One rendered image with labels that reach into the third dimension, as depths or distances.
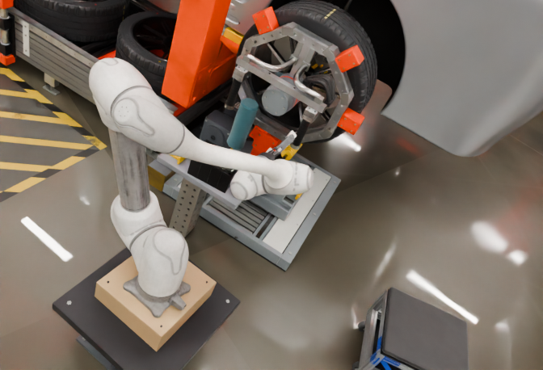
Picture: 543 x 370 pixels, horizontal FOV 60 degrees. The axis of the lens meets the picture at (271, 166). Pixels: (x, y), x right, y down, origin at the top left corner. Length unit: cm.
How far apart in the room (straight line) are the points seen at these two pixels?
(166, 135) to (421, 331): 150
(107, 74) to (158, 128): 22
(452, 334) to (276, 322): 80
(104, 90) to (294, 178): 65
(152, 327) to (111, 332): 17
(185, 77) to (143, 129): 114
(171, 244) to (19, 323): 83
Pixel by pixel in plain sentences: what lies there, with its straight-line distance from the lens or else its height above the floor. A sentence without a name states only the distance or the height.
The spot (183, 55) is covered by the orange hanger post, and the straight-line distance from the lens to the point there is 227.
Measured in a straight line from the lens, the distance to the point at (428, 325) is 233.
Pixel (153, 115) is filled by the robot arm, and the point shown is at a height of 121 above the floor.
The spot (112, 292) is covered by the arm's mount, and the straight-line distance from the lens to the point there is 182.
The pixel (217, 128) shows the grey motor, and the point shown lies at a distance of 254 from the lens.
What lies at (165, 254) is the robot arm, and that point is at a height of 66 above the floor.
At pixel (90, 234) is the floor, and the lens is 245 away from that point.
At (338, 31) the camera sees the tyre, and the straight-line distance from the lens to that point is 209.
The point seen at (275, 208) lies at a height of 15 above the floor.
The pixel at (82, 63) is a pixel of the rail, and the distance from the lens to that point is 288.
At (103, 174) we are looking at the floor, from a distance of 270.
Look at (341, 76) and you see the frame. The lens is 205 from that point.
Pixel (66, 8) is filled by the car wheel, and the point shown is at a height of 48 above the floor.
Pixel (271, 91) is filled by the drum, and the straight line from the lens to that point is 203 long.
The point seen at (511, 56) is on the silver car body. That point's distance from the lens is 236.
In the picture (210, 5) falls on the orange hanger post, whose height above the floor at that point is 108.
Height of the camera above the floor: 197
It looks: 40 degrees down
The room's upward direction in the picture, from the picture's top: 25 degrees clockwise
